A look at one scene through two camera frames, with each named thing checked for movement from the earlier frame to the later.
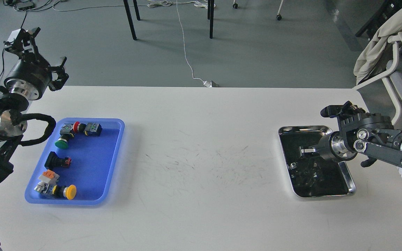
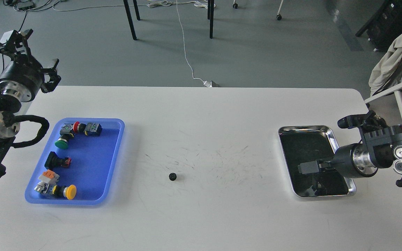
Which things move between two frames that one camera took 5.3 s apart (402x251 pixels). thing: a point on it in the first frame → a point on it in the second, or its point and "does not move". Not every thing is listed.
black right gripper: (325, 147) → (341, 161)
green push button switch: (66, 133) does not move
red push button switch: (90, 129) does not move
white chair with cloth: (376, 62) → (401, 71)
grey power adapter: (208, 83) does not move
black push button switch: (54, 162) does not move
